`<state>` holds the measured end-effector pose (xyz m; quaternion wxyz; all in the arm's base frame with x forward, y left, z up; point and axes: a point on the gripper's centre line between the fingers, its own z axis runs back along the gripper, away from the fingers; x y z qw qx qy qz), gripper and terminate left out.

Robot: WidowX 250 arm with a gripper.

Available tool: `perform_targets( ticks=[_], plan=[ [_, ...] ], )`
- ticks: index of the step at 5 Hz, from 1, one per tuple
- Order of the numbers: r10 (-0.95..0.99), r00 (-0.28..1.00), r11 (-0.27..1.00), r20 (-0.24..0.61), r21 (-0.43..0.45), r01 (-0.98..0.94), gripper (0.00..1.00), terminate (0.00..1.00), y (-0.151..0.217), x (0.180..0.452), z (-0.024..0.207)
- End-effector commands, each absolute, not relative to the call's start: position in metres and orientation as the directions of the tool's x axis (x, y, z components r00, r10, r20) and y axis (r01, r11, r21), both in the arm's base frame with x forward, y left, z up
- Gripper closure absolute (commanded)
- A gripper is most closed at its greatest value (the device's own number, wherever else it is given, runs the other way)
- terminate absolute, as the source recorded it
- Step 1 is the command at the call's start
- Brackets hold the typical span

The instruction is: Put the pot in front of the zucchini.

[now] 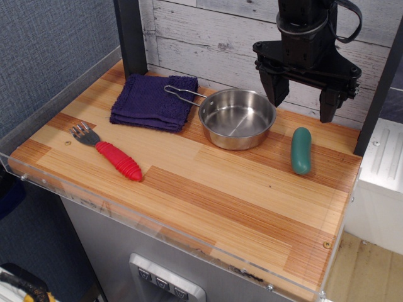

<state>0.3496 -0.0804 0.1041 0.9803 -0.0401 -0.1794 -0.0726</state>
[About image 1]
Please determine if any clear acrylic table guard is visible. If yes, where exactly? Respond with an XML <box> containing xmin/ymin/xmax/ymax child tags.
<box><xmin>1</xmin><ymin>48</ymin><xmax>361</xmax><ymax>299</ymax></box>

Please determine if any dark right frame post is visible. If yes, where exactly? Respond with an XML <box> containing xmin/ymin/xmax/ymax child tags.
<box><xmin>353</xmin><ymin>20</ymin><xmax>402</xmax><ymax>156</ymax></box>

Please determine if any red handled metal fork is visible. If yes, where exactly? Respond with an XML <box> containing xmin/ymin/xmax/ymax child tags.
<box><xmin>69</xmin><ymin>121</ymin><xmax>143</xmax><ymax>181</ymax></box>

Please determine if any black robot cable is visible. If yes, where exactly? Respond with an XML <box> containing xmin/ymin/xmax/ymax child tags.
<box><xmin>330</xmin><ymin>0</ymin><xmax>363</xmax><ymax>44</ymax></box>

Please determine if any grey dispenser button panel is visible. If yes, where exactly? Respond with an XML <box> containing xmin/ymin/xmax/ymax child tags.
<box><xmin>129</xmin><ymin>253</ymin><xmax>207</xmax><ymax>301</ymax></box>

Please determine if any silver metal pot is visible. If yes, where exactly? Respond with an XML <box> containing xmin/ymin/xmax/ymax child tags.
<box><xmin>164</xmin><ymin>85</ymin><xmax>276</xmax><ymax>151</ymax></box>

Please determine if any green toy pickle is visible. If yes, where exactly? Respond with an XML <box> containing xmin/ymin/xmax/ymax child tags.
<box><xmin>290</xmin><ymin>127</ymin><xmax>312</xmax><ymax>175</ymax></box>

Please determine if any dark left frame post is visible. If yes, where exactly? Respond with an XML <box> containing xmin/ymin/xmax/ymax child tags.
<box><xmin>113</xmin><ymin>0</ymin><xmax>148</xmax><ymax>78</ymax></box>

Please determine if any white toy sink counter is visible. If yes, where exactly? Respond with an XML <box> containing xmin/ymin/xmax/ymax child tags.
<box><xmin>344</xmin><ymin>118</ymin><xmax>402</xmax><ymax>254</ymax></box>

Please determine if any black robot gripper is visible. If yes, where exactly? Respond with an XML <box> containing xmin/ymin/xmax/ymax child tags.
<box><xmin>253</xmin><ymin>30</ymin><xmax>361</xmax><ymax>123</ymax></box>

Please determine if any dark frame post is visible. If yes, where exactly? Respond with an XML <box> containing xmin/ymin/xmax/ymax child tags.
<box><xmin>353</xmin><ymin>20</ymin><xmax>402</xmax><ymax>156</ymax></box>
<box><xmin>113</xmin><ymin>0</ymin><xmax>148</xmax><ymax>78</ymax></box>

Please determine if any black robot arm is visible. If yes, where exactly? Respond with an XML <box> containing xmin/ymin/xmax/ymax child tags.
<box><xmin>253</xmin><ymin>1</ymin><xmax>363</xmax><ymax>123</ymax></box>

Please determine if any purple folded towel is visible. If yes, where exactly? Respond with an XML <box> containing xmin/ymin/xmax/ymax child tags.
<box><xmin>110</xmin><ymin>74</ymin><xmax>198</xmax><ymax>133</ymax></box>

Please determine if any black and yellow cable bundle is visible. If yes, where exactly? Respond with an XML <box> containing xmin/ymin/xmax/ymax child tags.
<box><xmin>0</xmin><ymin>263</ymin><xmax>53</xmax><ymax>302</ymax></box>

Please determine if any silver toy fridge cabinet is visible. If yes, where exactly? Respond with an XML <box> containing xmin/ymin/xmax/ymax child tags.
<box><xmin>62</xmin><ymin>198</ymin><xmax>322</xmax><ymax>301</ymax></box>

